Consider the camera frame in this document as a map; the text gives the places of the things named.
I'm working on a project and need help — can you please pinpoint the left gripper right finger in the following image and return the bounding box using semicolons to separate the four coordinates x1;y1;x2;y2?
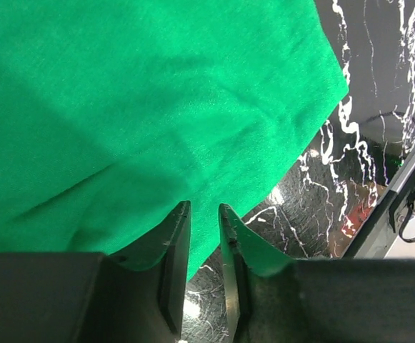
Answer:
219;204;415;342

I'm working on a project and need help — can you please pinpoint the green t shirt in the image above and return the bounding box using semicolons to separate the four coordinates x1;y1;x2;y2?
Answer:
0;1;349;276

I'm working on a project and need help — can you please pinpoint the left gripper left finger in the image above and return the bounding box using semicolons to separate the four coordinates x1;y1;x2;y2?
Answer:
0;202;191;342

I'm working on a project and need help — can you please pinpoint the black marble pattern mat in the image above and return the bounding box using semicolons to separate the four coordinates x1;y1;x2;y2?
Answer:
244;1;415;258

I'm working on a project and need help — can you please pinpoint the aluminium front rail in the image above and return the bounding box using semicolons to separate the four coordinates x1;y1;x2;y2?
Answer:
342;147;415;259

